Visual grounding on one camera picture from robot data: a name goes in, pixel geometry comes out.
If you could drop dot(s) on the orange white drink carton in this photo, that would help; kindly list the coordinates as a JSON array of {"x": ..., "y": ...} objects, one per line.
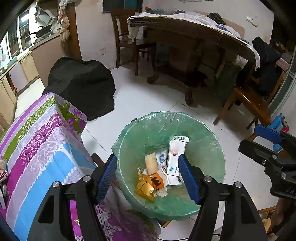
[{"x": 159, "y": 181}]

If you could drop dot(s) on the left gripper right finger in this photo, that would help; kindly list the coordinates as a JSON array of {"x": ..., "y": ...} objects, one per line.
[{"x": 241, "y": 218}]

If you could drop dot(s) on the black covered bundle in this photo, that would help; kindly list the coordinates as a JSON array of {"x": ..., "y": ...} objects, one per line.
[{"x": 88, "y": 85}]

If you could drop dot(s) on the wooden chair by window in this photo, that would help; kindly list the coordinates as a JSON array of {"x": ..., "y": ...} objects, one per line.
[{"x": 123, "y": 39}]

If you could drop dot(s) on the white cloth on table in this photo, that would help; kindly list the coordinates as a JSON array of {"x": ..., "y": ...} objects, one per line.
[{"x": 201, "y": 20}]

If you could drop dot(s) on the kitchen window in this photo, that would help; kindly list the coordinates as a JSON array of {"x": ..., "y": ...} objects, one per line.
[{"x": 18, "y": 36}]

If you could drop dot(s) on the white red medicine box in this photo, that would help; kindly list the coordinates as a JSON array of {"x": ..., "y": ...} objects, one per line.
[{"x": 176, "y": 149}]

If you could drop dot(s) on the floral striped tablecloth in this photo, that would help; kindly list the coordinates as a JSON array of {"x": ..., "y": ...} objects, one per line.
[{"x": 44, "y": 145}]

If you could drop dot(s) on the person's right hand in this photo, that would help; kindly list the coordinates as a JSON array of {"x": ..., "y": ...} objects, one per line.
[{"x": 278, "y": 214}]

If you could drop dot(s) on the black wok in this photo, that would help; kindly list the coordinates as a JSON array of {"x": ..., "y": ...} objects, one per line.
[{"x": 42, "y": 31}]

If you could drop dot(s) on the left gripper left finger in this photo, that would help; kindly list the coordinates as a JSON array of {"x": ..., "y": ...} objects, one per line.
[{"x": 53, "y": 218}]

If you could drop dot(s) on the wooden chair near table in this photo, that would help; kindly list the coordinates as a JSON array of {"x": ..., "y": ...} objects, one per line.
[{"x": 255, "y": 104}]

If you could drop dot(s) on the blue bottles on floor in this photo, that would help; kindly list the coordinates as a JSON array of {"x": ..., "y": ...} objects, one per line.
[{"x": 277, "y": 125}]

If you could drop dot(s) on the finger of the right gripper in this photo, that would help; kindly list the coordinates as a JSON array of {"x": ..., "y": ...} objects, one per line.
[
  {"x": 285, "y": 140},
  {"x": 261, "y": 155}
]

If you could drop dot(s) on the gold yellow foil carton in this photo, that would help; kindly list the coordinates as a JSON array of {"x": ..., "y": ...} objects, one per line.
[{"x": 144, "y": 186}]

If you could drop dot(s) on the white blue paper package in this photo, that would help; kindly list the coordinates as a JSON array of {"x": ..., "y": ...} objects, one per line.
[{"x": 162, "y": 157}]

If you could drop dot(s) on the dark wooden dining table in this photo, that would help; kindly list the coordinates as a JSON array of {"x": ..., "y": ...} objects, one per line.
[{"x": 191, "y": 76}]

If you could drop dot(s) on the green lined trash bin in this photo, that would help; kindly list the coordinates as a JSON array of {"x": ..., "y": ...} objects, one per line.
[{"x": 152, "y": 132}]

